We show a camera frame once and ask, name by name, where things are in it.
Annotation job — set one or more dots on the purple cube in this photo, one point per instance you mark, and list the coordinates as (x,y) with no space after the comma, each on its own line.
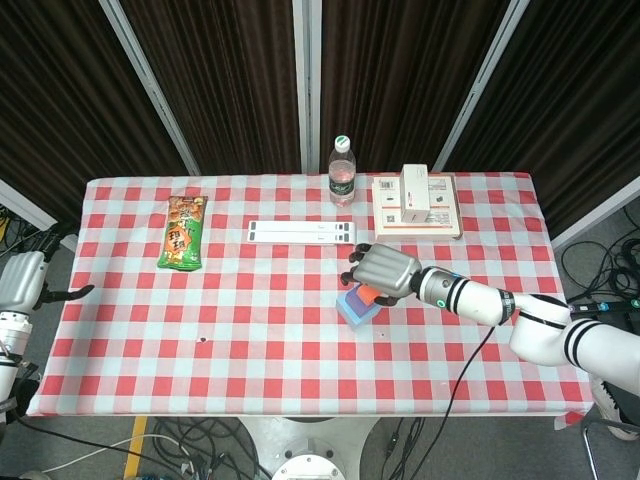
(356,299)

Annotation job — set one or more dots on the white shoe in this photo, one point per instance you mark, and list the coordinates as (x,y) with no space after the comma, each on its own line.
(607,400)

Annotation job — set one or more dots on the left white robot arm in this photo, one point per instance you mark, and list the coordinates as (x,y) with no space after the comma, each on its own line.
(10,350)

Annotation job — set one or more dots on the flat white orange box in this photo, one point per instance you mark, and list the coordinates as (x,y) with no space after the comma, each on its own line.
(445,215)

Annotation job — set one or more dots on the red white checkered tablecloth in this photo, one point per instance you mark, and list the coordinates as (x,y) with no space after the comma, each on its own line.
(200,325)

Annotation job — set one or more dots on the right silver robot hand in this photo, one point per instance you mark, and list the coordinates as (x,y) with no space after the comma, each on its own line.
(387,272)

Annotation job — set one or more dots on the blue cube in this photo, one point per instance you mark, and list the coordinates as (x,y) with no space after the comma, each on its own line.
(357,320)

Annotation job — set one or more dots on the green snack bag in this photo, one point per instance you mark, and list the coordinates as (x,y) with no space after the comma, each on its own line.
(182,235)

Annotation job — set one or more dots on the clear water bottle green label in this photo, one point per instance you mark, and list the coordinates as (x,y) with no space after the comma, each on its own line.
(342,175)

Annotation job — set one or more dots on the black power strip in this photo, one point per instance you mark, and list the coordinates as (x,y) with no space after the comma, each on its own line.
(600,306)

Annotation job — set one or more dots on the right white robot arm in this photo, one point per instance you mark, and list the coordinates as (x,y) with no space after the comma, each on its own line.
(480,300)

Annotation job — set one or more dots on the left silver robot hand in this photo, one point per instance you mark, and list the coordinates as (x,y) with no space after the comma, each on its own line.
(20,280)

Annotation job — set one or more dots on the orange cube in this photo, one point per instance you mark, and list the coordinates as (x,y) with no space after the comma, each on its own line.
(367,295)

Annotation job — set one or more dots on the small white box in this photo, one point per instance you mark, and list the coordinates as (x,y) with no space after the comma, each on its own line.
(414,195)

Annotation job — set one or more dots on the white flat long box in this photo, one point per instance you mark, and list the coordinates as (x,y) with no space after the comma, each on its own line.
(300,233)

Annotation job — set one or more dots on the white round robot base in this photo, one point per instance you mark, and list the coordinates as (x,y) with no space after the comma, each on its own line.
(310,445)

